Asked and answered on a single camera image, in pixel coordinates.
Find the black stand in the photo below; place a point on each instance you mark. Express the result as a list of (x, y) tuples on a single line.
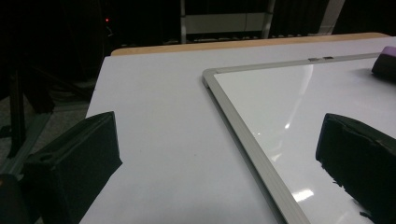
[(18, 115)]

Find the grey metal post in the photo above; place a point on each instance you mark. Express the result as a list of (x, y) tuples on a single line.
[(331, 15)]

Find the silver framed whiteboard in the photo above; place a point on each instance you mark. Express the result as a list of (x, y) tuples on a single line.
[(280, 102)]

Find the dark device with red light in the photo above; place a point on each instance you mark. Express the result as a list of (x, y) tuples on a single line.
[(106, 20)]

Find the white metal stand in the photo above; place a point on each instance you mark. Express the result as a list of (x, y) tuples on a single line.
[(224, 23)]

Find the white table cover sheet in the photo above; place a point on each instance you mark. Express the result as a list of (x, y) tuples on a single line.
[(162, 124)]

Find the grey metal floor rail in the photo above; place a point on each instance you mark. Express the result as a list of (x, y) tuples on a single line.
[(25, 149)]

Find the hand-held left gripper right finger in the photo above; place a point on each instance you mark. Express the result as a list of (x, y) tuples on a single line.
[(364, 161)]

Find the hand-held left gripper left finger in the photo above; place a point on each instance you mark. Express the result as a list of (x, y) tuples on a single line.
[(71, 168)]

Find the black and purple whiteboard eraser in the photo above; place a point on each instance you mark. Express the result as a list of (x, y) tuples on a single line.
[(386, 63)]

